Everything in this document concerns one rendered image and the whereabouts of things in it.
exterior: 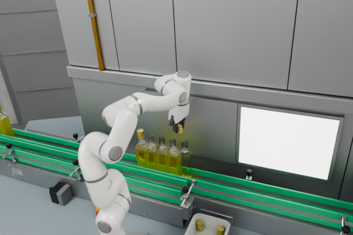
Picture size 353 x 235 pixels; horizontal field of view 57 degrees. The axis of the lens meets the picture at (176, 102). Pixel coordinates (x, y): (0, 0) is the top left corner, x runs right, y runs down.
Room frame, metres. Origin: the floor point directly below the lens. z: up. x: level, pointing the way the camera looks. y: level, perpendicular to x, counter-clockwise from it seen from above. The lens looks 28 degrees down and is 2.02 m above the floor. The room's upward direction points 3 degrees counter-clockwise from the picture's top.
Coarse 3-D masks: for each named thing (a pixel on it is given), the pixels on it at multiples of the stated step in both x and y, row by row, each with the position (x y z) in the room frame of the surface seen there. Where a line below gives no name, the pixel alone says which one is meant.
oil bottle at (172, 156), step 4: (176, 148) 1.29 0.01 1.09; (168, 152) 1.27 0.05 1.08; (172, 152) 1.26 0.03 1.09; (176, 152) 1.26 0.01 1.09; (168, 156) 1.26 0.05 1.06; (172, 156) 1.25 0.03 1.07; (176, 156) 1.25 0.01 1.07; (168, 160) 1.26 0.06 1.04; (172, 160) 1.25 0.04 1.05; (176, 160) 1.25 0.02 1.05; (168, 164) 1.26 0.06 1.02; (172, 164) 1.26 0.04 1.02; (176, 164) 1.25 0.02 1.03; (168, 168) 1.27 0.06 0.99; (172, 168) 1.26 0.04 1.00; (176, 168) 1.25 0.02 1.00; (168, 172) 1.27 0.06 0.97; (172, 172) 1.26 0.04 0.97; (176, 172) 1.25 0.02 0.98
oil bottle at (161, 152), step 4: (160, 148) 1.29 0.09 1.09; (164, 148) 1.29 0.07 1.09; (168, 148) 1.31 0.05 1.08; (156, 152) 1.29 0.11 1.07; (160, 152) 1.28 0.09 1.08; (164, 152) 1.28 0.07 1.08; (156, 156) 1.29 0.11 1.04; (160, 156) 1.28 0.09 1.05; (164, 156) 1.27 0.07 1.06; (160, 160) 1.28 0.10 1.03; (164, 160) 1.27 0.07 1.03; (160, 164) 1.28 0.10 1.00; (164, 164) 1.28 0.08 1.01; (160, 168) 1.29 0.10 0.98; (164, 168) 1.28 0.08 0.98
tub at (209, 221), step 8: (200, 216) 1.10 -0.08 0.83; (208, 216) 1.09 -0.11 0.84; (192, 224) 1.05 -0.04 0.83; (208, 224) 1.08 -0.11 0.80; (216, 224) 1.06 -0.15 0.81; (224, 224) 1.05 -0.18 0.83; (192, 232) 1.04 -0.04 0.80; (200, 232) 1.06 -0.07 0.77; (208, 232) 1.06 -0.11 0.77; (224, 232) 1.05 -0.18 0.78
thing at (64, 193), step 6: (54, 186) 1.36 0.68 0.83; (60, 186) 1.36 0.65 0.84; (66, 186) 1.36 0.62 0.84; (54, 192) 1.32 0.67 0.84; (60, 192) 1.32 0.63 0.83; (66, 192) 1.33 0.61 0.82; (54, 198) 1.32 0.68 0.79; (60, 198) 1.30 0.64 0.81; (66, 198) 1.32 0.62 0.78; (60, 204) 1.30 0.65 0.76
